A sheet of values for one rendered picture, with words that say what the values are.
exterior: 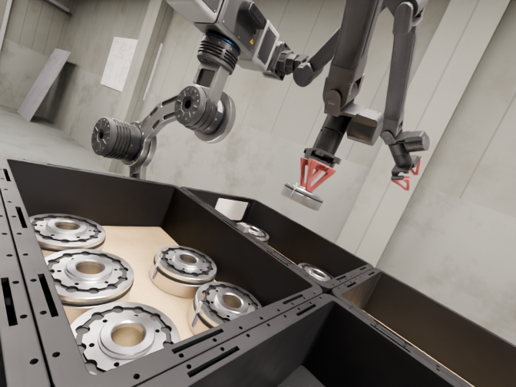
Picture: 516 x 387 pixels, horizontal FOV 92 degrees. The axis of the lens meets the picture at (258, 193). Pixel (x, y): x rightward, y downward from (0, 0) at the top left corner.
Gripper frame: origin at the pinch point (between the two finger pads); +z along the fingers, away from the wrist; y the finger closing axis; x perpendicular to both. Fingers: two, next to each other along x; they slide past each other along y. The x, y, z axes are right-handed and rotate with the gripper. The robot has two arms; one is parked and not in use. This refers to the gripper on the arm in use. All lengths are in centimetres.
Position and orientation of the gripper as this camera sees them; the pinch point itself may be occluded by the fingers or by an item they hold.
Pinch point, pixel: (306, 186)
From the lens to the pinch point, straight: 64.0
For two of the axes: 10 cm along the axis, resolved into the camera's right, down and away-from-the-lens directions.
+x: -9.1, -3.8, -1.7
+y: -1.1, -1.8, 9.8
